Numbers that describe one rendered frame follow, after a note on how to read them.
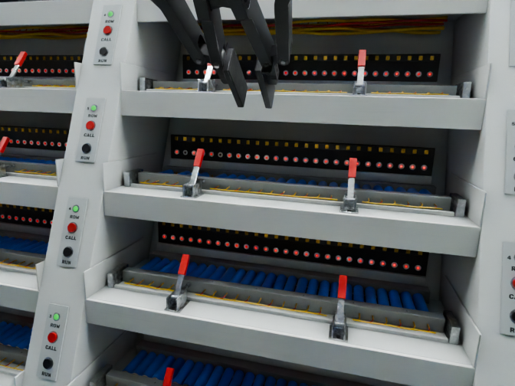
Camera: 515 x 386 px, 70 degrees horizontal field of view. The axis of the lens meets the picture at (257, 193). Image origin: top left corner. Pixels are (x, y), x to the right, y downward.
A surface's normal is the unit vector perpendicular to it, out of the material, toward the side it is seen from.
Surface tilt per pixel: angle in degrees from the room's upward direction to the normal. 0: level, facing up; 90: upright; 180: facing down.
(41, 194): 110
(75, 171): 90
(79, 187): 90
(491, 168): 90
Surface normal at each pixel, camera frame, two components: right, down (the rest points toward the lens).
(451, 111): -0.25, 0.19
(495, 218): -0.22, -0.14
